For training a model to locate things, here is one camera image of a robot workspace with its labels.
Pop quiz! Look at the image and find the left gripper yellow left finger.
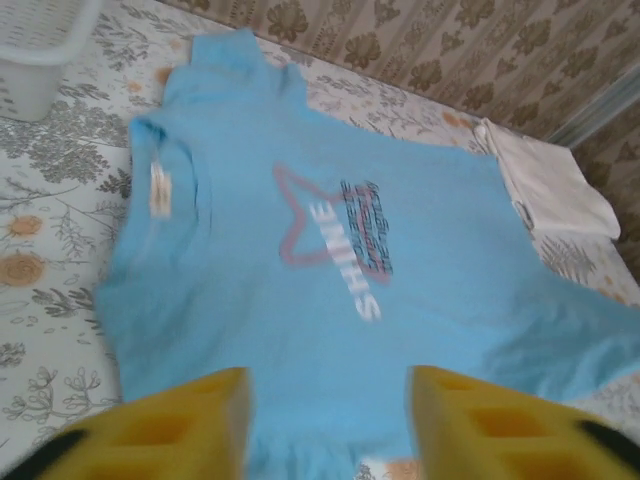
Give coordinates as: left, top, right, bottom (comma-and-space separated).
0, 366, 257, 480

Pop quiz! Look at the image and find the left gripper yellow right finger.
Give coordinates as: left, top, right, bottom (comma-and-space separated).
408, 364, 640, 480

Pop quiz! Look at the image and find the light blue t-shirt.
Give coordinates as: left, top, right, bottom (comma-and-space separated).
92, 27, 640, 480

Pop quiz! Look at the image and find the folded white t-shirt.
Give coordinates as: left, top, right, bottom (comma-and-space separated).
472, 117, 623, 239

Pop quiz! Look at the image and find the white floral print tablecloth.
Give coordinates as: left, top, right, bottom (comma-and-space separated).
0, 0, 640, 480

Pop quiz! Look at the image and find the white plastic laundry basket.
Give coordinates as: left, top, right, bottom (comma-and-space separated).
0, 0, 99, 123

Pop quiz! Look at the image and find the pale metal rail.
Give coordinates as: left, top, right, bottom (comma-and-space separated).
549, 63, 640, 149

